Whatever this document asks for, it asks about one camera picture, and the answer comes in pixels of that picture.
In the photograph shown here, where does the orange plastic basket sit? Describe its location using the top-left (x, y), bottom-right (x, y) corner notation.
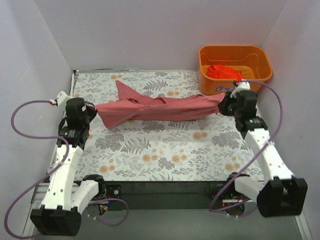
top-left (198, 45), bottom-right (273, 95)

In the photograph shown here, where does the aluminium rail frame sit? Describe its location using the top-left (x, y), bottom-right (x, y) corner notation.
top-left (30, 175), bottom-right (308, 237)

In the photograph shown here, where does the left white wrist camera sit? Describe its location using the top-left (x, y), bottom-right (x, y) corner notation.
top-left (49, 90), bottom-right (72, 109)

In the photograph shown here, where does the floral patterned table mat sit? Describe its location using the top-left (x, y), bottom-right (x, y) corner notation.
top-left (73, 71), bottom-right (264, 181)

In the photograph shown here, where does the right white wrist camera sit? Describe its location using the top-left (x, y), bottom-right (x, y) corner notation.
top-left (230, 79), bottom-right (251, 98)

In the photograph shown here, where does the pink t shirt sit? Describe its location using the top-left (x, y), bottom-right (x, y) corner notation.
top-left (95, 80), bottom-right (225, 129)

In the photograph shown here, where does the orange t shirt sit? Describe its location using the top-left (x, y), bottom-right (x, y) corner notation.
top-left (206, 64), bottom-right (244, 81)

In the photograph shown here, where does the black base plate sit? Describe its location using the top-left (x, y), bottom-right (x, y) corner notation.
top-left (99, 180), bottom-right (241, 216)

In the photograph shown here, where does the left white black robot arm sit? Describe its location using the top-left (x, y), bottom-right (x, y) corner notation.
top-left (30, 97), bottom-right (107, 237)

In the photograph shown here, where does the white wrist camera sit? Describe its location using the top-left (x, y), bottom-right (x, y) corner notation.
top-left (49, 90), bottom-right (72, 109)
top-left (230, 79), bottom-right (251, 98)

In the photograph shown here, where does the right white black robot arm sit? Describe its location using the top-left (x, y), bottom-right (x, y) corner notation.
top-left (218, 90), bottom-right (308, 218)

